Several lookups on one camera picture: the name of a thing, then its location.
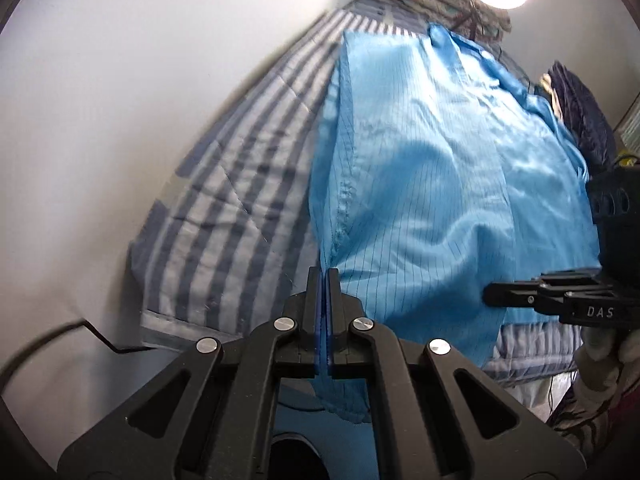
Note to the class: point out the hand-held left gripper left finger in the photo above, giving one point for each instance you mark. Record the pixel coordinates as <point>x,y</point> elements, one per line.
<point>317,310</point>

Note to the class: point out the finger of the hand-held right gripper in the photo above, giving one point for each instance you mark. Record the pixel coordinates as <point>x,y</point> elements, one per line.
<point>510,294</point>

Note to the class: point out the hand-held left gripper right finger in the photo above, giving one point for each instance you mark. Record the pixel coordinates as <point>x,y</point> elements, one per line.
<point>330,310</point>

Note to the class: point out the blue pinstriped garment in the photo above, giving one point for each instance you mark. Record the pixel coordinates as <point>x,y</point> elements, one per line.
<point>430,185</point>

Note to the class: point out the person's right forearm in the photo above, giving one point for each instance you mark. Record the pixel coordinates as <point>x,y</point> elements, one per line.
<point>590,430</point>

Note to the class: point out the pile of dark clothes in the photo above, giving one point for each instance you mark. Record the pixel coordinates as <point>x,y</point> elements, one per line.
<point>582,110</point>

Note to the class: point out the person's right hand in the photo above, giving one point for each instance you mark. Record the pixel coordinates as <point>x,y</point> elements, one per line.
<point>597,360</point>

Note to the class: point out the blue white striped quilt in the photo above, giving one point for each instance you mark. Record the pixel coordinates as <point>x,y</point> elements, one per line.
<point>235,170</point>

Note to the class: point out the cream folded garment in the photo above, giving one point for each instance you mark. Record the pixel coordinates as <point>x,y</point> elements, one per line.
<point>546,82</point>

